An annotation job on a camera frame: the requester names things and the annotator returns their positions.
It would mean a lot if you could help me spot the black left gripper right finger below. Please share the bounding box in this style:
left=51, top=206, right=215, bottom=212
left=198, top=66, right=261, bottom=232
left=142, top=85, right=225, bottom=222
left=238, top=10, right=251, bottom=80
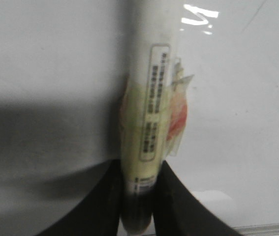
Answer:
left=153, top=161, right=240, bottom=236

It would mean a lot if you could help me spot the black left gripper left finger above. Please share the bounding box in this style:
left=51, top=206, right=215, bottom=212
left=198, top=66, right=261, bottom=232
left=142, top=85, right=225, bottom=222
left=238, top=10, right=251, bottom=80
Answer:
left=40, top=160, right=123, bottom=236

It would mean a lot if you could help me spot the white whiteboard marker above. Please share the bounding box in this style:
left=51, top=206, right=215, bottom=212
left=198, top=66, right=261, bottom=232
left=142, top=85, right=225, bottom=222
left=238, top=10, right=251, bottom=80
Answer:
left=120, top=0, right=184, bottom=236

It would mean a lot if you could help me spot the white whiteboard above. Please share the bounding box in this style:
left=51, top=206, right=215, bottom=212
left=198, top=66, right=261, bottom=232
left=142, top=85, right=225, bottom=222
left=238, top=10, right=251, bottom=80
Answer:
left=0, top=0, right=279, bottom=236

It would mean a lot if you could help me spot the aluminium whiteboard tray rail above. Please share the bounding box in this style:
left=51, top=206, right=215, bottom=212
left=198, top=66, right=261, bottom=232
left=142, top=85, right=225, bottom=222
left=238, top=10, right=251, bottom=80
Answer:
left=234, top=223, right=279, bottom=236

